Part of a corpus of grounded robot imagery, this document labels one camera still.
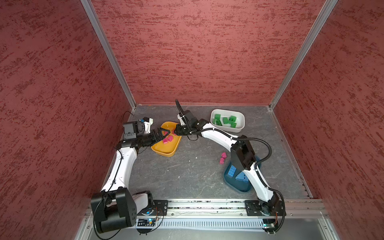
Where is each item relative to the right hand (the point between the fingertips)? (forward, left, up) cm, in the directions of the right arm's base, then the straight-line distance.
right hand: (175, 133), depth 92 cm
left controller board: (-46, +14, -13) cm, 50 cm away
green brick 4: (+13, -41, -9) cm, 44 cm away
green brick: (+20, -30, -8) cm, 37 cm away
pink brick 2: (0, +8, -9) cm, 12 cm away
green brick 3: (+17, -36, -9) cm, 40 cm away
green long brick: (+15, -31, -10) cm, 36 cm away
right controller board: (-48, -48, -11) cm, 69 cm away
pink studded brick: (+1, +4, -7) cm, 9 cm away
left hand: (-8, +4, +9) cm, 12 cm away
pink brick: (-16, -28, -7) cm, 33 cm away
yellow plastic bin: (-4, +5, -10) cm, 12 cm away
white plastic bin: (+16, -47, -9) cm, 51 cm away
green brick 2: (+17, -41, -7) cm, 45 cm away
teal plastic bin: (-26, -35, -10) cm, 45 cm away
